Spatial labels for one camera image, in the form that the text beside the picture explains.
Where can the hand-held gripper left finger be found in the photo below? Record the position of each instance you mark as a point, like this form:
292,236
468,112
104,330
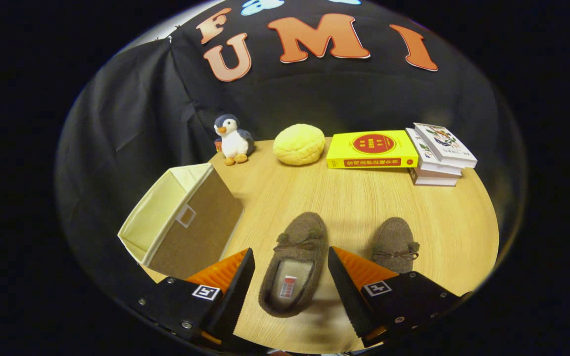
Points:
235,296

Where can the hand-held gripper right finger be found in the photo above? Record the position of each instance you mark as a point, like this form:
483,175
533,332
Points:
352,301

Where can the brown fabric storage box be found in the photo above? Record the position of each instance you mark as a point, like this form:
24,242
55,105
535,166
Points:
201,232

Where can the brown fuzzy shoe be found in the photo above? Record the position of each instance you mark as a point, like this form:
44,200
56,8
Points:
300,232
394,237

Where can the brown-edged book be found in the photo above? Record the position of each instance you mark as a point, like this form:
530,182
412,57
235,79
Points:
433,180

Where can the penguin plush toy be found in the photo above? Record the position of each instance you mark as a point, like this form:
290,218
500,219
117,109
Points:
234,143

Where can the yellow book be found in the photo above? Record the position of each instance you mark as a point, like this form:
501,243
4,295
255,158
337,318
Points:
371,146

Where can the yellow bread plush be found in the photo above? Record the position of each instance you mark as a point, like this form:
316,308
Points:
299,144

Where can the white floral cover book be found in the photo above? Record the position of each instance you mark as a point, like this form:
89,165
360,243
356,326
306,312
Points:
443,141

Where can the black backdrop cloth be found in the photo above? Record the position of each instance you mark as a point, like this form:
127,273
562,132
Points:
131,123

